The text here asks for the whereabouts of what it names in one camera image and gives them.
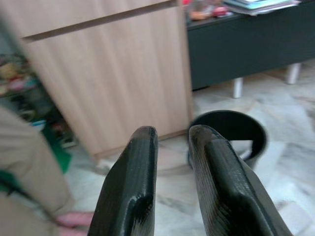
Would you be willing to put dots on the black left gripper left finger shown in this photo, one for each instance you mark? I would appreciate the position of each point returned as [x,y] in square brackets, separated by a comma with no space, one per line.
[133,186]

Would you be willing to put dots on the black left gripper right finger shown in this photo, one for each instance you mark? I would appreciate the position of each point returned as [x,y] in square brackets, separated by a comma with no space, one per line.
[221,186]

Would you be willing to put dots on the black round rubbish bin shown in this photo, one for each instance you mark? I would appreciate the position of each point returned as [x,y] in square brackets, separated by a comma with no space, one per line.
[258,137]

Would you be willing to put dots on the person in beige trousers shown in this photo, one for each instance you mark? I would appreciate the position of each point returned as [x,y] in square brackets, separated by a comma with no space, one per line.
[27,172]

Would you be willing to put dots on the light wooden cabinet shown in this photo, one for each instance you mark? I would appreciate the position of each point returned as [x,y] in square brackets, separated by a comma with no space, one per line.
[110,73]

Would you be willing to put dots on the colourful toy clutter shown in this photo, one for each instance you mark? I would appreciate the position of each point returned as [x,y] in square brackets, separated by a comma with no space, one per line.
[27,98]

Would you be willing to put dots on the black cabinet with white legs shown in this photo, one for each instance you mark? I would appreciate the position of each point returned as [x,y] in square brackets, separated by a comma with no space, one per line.
[246,46]

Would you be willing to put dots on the stack of papers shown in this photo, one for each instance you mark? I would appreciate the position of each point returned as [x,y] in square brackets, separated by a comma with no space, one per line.
[258,5]

